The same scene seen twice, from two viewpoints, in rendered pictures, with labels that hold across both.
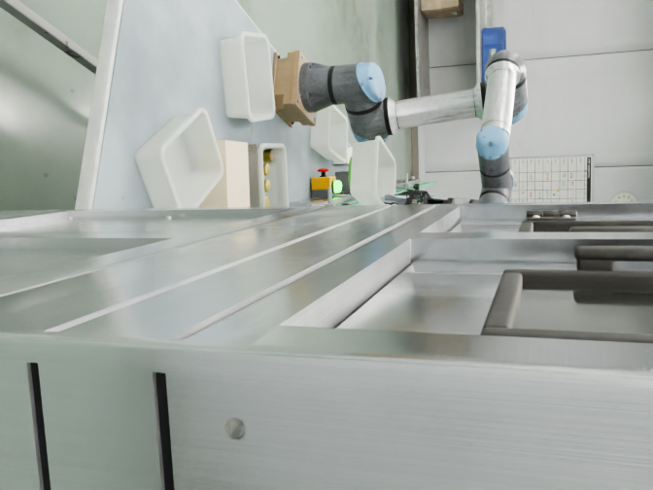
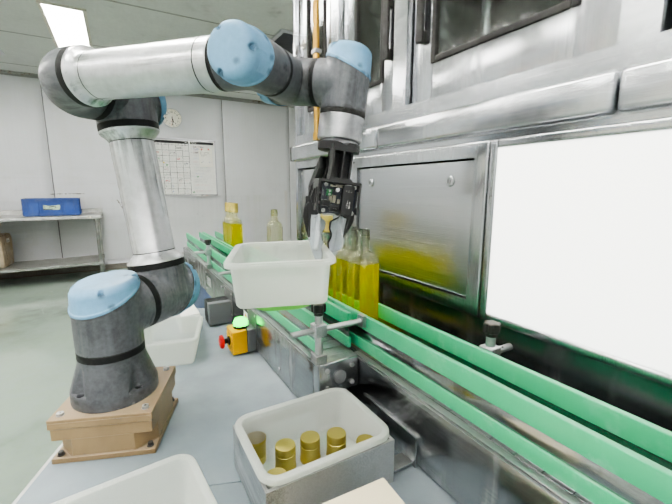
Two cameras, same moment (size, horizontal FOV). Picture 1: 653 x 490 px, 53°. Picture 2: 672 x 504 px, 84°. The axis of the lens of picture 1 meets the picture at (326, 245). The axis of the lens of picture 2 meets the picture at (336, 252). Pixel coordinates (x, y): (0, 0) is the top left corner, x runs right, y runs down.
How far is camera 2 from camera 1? 1.18 m
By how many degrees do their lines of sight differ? 23
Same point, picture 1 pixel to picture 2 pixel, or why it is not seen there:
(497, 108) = (163, 58)
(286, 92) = (131, 429)
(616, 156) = not seen: hidden behind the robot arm
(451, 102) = (134, 172)
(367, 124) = (174, 291)
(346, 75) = (95, 334)
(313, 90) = (125, 384)
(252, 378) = not seen: outside the picture
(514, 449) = not seen: outside the picture
